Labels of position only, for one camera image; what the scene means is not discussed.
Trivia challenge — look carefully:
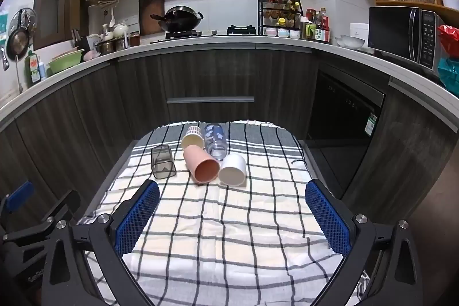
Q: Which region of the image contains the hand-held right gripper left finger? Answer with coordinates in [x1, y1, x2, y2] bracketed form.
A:
[42, 179, 162, 306]

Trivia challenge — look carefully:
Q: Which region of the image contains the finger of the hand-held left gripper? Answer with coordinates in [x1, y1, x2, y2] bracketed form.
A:
[2, 189, 82, 250]
[0, 180, 35, 218]

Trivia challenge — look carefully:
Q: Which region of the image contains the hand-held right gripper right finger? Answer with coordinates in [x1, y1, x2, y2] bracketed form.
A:
[305, 178, 420, 306]

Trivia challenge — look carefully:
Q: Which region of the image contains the grey transparent cup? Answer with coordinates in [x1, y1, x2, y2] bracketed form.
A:
[151, 144, 177, 180]

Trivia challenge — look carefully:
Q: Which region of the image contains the pink cup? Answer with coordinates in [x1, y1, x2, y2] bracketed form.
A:
[183, 145, 220, 185]

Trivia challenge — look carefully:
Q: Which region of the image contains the cream ribbed cup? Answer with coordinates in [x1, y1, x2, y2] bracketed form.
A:
[181, 124, 205, 151]

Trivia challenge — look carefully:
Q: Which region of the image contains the white cup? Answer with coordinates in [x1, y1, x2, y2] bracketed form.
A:
[218, 153, 247, 186]

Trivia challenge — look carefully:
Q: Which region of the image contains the clear glass cup blue print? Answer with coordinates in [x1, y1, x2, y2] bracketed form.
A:
[203, 123, 227, 161]

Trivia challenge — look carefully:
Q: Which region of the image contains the white checked cloth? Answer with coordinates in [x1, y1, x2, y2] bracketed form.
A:
[76, 119, 371, 306]

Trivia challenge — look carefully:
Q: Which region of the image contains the black dishwasher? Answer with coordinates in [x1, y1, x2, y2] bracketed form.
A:
[308, 63, 387, 196]

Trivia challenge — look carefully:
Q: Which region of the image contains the green dish soap bottle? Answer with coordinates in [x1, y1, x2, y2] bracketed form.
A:
[24, 50, 42, 84]

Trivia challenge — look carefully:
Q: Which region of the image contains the green plastic basin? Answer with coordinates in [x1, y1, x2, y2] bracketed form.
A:
[48, 48, 85, 75]

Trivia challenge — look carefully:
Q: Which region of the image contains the hanging frying pan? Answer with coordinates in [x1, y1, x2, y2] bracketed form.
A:
[6, 8, 37, 62]

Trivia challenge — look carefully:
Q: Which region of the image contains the knife block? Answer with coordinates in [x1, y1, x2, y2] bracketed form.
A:
[71, 28, 89, 50]

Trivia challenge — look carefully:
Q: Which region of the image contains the steel pot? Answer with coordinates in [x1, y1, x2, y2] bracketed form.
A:
[96, 39, 116, 54]

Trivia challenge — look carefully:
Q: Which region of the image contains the white bowl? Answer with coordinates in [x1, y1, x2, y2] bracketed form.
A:
[335, 34, 367, 49]

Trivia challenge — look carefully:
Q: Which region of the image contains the white teapot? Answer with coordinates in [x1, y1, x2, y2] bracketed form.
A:
[112, 22, 130, 39]

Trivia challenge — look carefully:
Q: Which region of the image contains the teal plastic bag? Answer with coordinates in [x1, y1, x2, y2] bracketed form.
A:
[437, 56, 459, 96]

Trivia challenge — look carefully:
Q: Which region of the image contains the white rice cooker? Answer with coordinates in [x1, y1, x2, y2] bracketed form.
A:
[349, 22, 370, 48]

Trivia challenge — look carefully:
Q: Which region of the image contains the cluster of sauce bottles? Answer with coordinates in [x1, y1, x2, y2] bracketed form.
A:
[302, 7, 332, 43]

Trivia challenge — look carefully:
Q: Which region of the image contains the gas stove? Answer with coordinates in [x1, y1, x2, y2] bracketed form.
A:
[149, 25, 268, 43]

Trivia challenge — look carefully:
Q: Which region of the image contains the black microwave oven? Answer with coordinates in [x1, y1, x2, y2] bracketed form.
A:
[368, 5, 446, 72]

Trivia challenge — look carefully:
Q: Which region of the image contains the black wok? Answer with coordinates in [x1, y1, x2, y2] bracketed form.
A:
[150, 5, 205, 33]

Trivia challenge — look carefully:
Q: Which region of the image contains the dark wooden cutting board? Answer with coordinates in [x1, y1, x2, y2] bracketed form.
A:
[138, 0, 166, 36]

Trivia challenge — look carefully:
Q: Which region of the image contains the black spice rack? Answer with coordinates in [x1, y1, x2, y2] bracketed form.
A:
[257, 0, 302, 38]

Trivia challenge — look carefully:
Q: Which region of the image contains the red plastic bag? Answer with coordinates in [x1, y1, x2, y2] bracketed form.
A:
[437, 24, 459, 59]

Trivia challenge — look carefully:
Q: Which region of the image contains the metal drawer handle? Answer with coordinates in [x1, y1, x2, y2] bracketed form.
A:
[166, 96, 255, 104]

